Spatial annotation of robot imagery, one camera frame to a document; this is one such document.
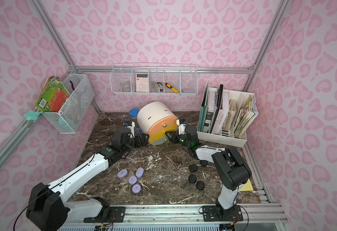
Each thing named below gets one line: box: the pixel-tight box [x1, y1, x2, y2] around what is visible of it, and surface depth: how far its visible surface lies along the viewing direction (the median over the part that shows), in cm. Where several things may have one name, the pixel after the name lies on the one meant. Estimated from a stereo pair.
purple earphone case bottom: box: [131, 183, 142, 194], surface depth 82 cm
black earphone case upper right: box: [200, 159, 209, 167], surface depth 92 cm
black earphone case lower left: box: [188, 174, 197, 184], surface depth 86 cm
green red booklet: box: [34, 75, 71, 113], surface depth 73 cm
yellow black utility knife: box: [164, 82, 180, 94], surface depth 100 cm
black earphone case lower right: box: [196, 180, 205, 191], surface depth 84 cm
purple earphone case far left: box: [117, 168, 129, 179], surface depth 87 cm
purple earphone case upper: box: [135, 166, 144, 179], surface depth 88 cm
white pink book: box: [211, 90, 230, 135], surface depth 90 cm
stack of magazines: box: [233, 94, 260, 139], surface depth 90 cm
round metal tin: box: [120, 84, 131, 92], surface depth 98 cm
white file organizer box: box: [196, 86, 256, 148], surface depth 96 cm
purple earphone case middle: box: [128, 175, 138, 185], surface depth 85 cm
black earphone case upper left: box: [188, 164, 198, 172], surface depth 90 cm
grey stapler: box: [151, 81, 164, 93], surface depth 99 cm
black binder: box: [209, 84, 224, 134], surface depth 88 cm
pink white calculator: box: [135, 73, 149, 93], surface depth 97 cm
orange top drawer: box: [148, 115, 179, 135], surface depth 85 cm
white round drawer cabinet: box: [137, 101, 179, 146], surface depth 90 cm
